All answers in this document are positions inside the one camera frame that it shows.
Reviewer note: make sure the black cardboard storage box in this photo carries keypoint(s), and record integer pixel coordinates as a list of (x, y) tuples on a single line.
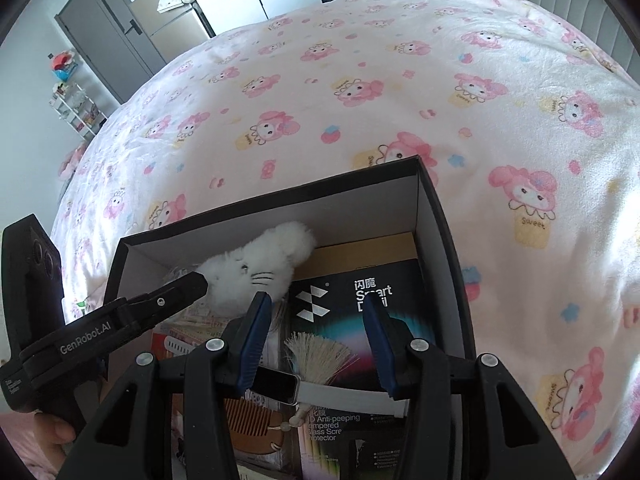
[(383, 225)]

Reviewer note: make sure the grey door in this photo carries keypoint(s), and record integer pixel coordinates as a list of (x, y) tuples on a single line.
[(111, 41)]

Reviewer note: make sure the red lucky booklet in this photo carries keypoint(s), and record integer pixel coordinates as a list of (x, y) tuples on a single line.
[(165, 347)]

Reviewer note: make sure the white wire shelf rack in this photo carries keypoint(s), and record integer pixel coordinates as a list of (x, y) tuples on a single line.
[(70, 101)]

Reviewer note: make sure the brown wooden comb with tassel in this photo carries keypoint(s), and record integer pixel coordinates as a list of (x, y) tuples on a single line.
[(258, 426)]

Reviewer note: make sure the white plush cat toy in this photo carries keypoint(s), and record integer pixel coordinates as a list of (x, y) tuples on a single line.
[(265, 264)]

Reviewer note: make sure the orange babi sticker card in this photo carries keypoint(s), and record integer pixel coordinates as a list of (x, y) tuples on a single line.
[(197, 323)]

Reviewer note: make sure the pink cartoon print bedsheet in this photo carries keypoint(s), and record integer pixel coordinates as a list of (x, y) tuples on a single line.
[(528, 129)]

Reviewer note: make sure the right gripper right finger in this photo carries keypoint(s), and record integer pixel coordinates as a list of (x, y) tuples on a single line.
[(468, 419)]

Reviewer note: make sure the left hand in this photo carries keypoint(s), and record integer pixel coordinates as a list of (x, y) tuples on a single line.
[(53, 433)]

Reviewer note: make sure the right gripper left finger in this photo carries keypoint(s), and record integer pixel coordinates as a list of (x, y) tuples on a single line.
[(129, 437)]

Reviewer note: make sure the black screen protector box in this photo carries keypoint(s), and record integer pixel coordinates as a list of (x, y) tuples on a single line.
[(348, 331)]

